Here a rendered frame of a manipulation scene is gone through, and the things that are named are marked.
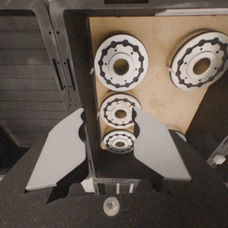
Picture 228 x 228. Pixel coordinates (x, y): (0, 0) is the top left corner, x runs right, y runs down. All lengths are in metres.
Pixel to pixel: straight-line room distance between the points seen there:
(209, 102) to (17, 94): 0.47
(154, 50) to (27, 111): 0.36
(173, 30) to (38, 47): 0.26
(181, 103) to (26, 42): 0.37
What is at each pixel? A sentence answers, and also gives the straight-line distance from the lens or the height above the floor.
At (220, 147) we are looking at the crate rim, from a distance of 0.34.
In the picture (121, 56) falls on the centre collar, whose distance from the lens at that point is 0.23.
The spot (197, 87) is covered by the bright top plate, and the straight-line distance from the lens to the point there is 0.30.
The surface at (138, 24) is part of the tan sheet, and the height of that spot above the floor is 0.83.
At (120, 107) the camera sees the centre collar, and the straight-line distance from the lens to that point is 0.27.
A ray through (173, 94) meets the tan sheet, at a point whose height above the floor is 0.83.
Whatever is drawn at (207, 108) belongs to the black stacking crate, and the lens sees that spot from 0.35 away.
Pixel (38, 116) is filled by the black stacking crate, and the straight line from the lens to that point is 0.41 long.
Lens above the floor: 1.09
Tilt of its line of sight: 53 degrees down
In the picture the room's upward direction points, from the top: 177 degrees counter-clockwise
